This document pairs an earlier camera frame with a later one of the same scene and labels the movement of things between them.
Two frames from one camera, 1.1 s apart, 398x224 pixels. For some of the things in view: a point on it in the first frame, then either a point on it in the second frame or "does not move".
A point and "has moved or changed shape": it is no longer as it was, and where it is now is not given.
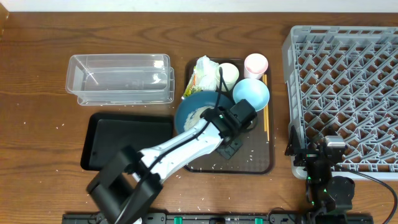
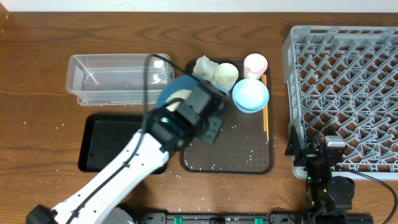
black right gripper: x=295 y=148 does not move
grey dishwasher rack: x=342 y=81 does not move
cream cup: x=230 y=73 does not move
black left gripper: x=231 y=152 -> x=212 y=137
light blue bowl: x=254 y=91 does not move
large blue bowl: x=198 y=99 has moved or changed shape
